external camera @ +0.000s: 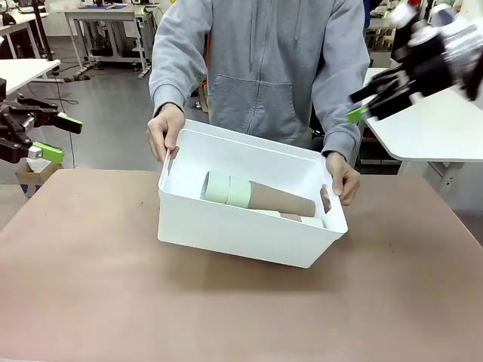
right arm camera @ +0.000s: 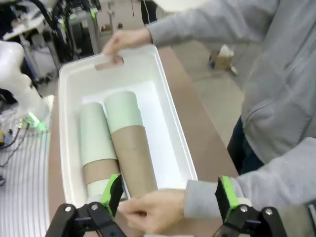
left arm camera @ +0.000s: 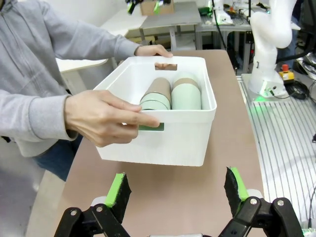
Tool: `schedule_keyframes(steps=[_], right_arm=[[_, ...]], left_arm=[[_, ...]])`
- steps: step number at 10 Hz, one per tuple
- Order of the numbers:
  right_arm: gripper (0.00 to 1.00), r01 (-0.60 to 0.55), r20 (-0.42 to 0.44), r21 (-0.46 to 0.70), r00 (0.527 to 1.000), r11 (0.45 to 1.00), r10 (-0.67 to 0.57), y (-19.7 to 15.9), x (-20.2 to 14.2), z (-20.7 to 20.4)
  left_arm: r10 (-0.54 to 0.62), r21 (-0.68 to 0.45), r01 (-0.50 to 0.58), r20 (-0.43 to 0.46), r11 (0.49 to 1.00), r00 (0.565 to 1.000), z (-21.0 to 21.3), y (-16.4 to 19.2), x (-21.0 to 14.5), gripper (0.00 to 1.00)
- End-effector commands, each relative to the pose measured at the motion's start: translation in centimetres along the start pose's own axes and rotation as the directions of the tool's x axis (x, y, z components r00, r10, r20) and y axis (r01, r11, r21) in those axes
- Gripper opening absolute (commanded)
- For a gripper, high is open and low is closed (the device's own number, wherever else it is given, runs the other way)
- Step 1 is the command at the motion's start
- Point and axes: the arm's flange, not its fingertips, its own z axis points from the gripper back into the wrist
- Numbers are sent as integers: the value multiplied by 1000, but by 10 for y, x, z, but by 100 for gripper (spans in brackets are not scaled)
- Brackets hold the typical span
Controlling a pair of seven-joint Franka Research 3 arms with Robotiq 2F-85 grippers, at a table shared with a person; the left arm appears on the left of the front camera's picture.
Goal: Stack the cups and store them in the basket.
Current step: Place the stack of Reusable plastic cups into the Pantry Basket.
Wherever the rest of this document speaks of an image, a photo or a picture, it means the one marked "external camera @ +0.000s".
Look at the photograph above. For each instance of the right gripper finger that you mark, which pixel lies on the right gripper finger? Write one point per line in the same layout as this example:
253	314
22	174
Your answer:
381	84
385	107

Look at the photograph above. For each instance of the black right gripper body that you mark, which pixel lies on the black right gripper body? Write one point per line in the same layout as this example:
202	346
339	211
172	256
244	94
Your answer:
426	64

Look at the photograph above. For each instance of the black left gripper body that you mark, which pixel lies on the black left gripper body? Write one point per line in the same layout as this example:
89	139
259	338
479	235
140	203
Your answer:
11	122

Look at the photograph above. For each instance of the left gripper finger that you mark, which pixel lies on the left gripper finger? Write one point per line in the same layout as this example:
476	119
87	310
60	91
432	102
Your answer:
45	152
56	118

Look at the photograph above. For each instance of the pale green plastic cup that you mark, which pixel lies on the pale green plastic cup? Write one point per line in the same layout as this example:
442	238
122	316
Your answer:
238	192
217	187
313	222
271	213

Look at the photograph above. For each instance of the white plastic basket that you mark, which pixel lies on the white plastic basket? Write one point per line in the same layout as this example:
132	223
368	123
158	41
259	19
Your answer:
234	234

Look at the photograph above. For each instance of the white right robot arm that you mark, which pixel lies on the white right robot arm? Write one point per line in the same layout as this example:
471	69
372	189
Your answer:
466	32

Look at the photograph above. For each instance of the person's right forearm gray sleeve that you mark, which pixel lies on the person's right forearm gray sleeve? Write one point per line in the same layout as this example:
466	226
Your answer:
170	86

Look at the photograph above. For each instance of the person's left forearm gray sleeve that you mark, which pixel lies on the person's left forearm gray sleeve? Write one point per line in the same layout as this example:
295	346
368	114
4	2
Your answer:
343	124

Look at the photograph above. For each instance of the person's left hand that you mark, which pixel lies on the person's left hand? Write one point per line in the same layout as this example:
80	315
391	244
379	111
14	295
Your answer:
345	177

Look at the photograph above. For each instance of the person's right hand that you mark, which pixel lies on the person's right hand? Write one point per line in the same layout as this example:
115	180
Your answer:
162	128

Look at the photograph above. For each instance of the cardboard box with white filling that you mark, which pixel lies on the cardboard box with white filling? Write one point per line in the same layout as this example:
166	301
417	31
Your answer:
30	179

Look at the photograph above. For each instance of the white side table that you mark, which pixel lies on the white side table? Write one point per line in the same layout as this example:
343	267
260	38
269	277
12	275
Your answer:
422	132

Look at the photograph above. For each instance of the white desk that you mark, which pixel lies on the white desk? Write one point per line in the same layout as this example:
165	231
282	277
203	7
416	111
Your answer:
22	71

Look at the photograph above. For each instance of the black vertical pole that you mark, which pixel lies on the black vertical pole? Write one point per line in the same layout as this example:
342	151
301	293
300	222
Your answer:
42	30

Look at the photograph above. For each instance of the gray metal workbench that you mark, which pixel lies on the gray metal workbench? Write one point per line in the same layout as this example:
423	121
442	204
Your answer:
105	15

